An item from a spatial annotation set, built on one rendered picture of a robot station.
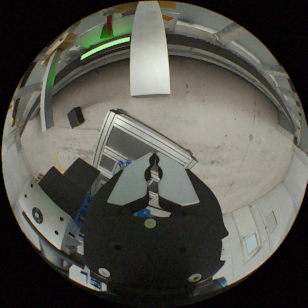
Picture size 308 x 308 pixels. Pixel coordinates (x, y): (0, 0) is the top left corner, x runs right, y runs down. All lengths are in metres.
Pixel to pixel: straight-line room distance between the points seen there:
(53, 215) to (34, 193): 0.07
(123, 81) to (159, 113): 0.47
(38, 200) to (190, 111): 1.07
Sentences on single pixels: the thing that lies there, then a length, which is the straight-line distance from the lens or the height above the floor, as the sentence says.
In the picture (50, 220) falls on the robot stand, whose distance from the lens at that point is 0.22.
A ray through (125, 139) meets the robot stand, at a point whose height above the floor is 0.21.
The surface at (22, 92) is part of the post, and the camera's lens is 0.60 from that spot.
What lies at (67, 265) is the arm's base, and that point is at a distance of 0.40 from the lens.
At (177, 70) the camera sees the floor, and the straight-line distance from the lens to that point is 1.02.
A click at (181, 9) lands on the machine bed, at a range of 0.53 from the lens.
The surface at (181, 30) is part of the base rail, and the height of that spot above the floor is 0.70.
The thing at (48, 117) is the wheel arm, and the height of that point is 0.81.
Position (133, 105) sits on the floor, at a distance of 0.97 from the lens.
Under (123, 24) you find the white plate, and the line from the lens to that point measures 0.31.
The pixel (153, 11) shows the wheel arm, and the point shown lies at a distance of 0.17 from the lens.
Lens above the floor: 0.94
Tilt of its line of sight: 62 degrees down
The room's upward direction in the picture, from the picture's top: 178 degrees counter-clockwise
